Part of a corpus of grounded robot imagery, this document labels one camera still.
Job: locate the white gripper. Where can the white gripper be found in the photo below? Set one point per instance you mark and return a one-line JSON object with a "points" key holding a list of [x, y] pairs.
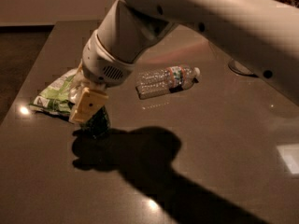
{"points": [[100, 66]]}

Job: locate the clear plastic water bottle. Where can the clear plastic water bottle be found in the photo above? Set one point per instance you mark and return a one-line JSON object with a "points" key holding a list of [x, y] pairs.
{"points": [[164, 81]]}

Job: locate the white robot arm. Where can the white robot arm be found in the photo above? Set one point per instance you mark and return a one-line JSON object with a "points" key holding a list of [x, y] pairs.
{"points": [[263, 35]]}

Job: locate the green jalapeno chip bag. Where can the green jalapeno chip bag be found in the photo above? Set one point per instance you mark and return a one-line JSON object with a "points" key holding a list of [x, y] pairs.
{"points": [[54, 99]]}

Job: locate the green soda can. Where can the green soda can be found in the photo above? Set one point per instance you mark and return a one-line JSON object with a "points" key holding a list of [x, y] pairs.
{"points": [[98, 125]]}

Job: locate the clear glass cup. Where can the clear glass cup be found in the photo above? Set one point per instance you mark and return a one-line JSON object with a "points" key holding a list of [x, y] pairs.
{"points": [[240, 69]]}

